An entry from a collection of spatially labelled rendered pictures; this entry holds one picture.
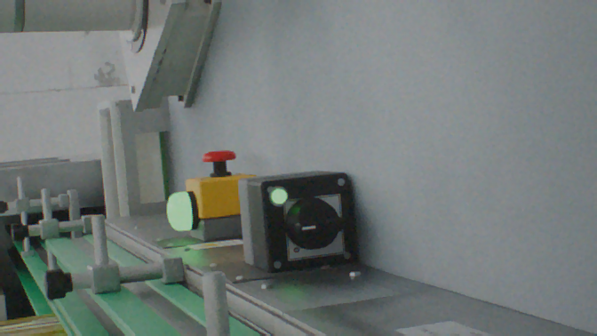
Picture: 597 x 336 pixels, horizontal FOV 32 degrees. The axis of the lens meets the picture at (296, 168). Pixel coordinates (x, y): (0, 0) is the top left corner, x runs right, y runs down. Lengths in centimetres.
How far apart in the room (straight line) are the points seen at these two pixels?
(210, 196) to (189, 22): 26
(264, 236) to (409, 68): 20
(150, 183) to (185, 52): 34
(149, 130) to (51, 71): 358
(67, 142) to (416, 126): 448
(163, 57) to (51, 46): 386
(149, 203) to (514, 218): 105
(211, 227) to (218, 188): 4
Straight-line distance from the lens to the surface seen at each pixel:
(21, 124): 519
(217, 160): 117
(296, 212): 86
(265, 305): 75
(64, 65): 521
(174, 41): 134
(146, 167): 164
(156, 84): 143
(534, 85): 62
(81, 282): 99
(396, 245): 83
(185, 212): 116
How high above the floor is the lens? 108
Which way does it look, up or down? 18 degrees down
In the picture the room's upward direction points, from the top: 96 degrees counter-clockwise
